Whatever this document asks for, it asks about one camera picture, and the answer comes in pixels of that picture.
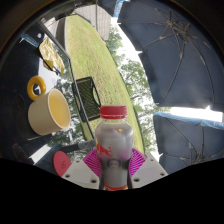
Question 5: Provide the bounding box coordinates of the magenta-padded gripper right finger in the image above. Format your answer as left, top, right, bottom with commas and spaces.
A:
127, 147, 169, 190

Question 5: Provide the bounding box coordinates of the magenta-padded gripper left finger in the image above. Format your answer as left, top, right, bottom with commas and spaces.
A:
62, 148, 102, 190

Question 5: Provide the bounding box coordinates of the clear red-capped drink bottle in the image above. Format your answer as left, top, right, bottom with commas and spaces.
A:
94, 105, 135, 192

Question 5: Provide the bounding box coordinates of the flat round red coaster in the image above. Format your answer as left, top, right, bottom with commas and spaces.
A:
53, 150, 73, 178

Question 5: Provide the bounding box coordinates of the large navy patio umbrella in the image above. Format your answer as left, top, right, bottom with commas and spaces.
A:
152, 111, 224, 175
116, 0, 224, 113

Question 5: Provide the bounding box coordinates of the dark wicker chair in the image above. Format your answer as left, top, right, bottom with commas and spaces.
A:
71, 76, 102, 123

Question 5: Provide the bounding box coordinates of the yellow foil packet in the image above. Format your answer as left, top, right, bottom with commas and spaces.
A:
38, 36, 66, 75

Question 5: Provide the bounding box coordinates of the navy umbrella with blue trim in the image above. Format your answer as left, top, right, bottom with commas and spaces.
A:
97, 0, 127, 18

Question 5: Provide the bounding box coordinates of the cream mug with yellow handle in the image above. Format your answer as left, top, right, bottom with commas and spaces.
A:
26, 75, 72, 137

